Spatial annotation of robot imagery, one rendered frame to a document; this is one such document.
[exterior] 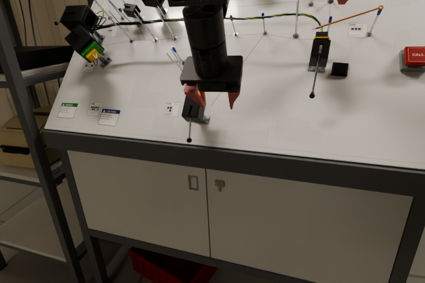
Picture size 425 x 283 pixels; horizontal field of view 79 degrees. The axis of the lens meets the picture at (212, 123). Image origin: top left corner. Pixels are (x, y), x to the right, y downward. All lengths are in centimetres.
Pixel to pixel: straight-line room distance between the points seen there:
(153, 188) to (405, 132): 75
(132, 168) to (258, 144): 46
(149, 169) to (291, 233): 50
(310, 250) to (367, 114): 44
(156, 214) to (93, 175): 28
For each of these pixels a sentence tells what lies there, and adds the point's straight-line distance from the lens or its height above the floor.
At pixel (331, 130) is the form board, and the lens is 73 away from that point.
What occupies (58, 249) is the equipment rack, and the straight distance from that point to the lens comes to 152.
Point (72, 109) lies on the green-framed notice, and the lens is 104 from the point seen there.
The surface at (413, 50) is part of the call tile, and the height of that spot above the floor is 111.
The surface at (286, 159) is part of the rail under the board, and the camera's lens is 70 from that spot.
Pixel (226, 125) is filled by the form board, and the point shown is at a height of 92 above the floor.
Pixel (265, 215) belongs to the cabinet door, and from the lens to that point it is 86.
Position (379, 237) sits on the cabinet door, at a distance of 90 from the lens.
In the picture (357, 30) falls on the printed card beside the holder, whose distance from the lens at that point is 89.
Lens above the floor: 120
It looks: 21 degrees down
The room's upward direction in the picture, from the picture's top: 2 degrees counter-clockwise
